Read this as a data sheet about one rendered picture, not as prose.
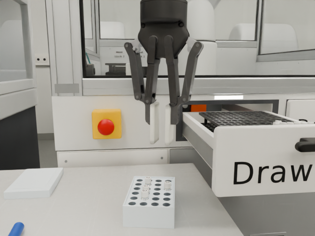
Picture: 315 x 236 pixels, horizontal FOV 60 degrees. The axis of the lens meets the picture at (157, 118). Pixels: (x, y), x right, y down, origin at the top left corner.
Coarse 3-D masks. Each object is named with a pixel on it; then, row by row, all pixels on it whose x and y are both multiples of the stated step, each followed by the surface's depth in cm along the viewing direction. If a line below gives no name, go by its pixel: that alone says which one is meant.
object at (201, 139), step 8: (184, 112) 76; (192, 112) 76; (272, 112) 76; (184, 120) 73; (192, 120) 65; (200, 120) 77; (296, 120) 65; (184, 128) 72; (192, 128) 64; (200, 128) 57; (184, 136) 74; (192, 136) 63; (200, 136) 57; (208, 136) 52; (192, 144) 64; (200, 144) 57; (208, 144) 52; (200, 152) 57; (208, 152) 51; (208, 160) 51
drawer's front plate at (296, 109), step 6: (288, 102) 76; (294, 102) 75; (300, 102) 76; (306, 102) 76; (312, 102) 76; (288, 108) 76; (294, 108) 76; (300, 108) 76; (306, 108) 76; (312, 108) 76; (288, 114) 76; (294, 114) 76; (300, 114) 76; (306, 114) 76; (312, 114) 77; (312, 120) 77
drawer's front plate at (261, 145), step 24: (216, 144) 41; (240, 144) 41; (264, 144) 42; (288, 144) 42; (216, 168) 42; (240, 168) 42; (288, 168) 43; (312, 168) 43; (216, 192) 42; (240, 192) 43; (264, 192) 43; (288, 192) 44
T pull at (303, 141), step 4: (300, 140) 42; (304, 140) 41; (308, 140) 40; (312, 140) 40; (296, 144) 39; (300, 144) 39; (304, 144) 39; (308, 144) 39; (312, 144) 39; (296, 148) 39; (300, 148) 39; (304, 148) 39; (308, 148) 39; (312, 148) 39
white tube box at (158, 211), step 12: (132, 180) 54; (144, 180) 55; (156, 180) 55; (168, 180) 55; (132, 192) 49; (156, 192) 50; (168, 192) 49; (132, 204) 46; (144, 204) 46; (156, 204) 46; (168, 204) 46; (132, 216) 44; (144, 216) 44; (156, 216) 44; (168, 216) 44; (168, 228) 44
